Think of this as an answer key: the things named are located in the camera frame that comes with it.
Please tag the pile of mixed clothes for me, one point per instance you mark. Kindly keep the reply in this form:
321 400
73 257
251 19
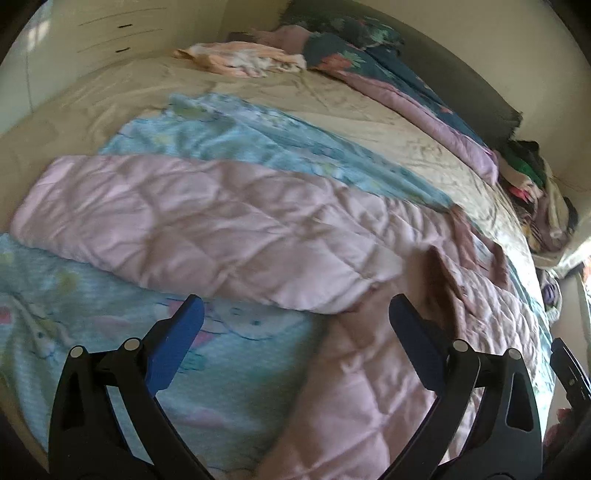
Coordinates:
540 194

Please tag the cartoon cat printed blanket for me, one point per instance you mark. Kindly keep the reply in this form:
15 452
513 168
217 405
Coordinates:
249 134

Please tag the dark grey headboard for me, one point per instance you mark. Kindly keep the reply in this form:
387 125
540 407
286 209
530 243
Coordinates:
466 83

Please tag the white wardrobe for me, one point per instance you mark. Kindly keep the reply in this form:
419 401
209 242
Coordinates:
115 32

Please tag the peach and white clothes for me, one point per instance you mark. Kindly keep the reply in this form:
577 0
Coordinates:
244 57

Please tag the bed with beige sheet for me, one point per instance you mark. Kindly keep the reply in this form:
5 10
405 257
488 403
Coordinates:
332 101

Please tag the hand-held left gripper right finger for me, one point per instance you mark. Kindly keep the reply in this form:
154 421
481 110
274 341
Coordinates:
415 341

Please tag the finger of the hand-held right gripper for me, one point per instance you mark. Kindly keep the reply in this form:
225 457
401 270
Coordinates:
570 374

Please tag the dark floral quilt pink lining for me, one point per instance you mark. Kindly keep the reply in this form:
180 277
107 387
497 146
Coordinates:
392 78

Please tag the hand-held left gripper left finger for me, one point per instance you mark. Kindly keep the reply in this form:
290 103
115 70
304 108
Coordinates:
178 341

